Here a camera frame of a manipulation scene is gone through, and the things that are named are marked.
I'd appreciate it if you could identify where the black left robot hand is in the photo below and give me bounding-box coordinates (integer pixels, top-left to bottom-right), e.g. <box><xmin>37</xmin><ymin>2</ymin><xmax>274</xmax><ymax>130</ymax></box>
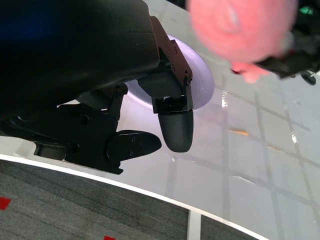
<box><xmin>0</xmin><ymin>0</ymin><xmax>195</xmax><ymax>175</ymax></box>

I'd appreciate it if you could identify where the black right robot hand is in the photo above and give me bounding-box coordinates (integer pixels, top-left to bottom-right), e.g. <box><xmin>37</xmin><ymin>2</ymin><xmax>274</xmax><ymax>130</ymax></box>
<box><xmin>254</xmin><ymin>0</ymin><xmax>320</xmax><ymax>86</ymax></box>

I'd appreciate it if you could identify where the pink plush beaver doll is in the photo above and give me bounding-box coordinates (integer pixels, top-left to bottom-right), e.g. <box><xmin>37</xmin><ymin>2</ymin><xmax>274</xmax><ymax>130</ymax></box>
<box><xmin>187</xmin><ymin>0</ymin><xmax>300</xmax><ymax>85</ymax></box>

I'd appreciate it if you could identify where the lavender round plate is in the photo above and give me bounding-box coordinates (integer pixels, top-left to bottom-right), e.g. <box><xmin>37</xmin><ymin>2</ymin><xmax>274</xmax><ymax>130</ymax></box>
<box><xmin>126</xmin><ymin>34</ymin><xmax>216</xmax><ymax>112</ymax></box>

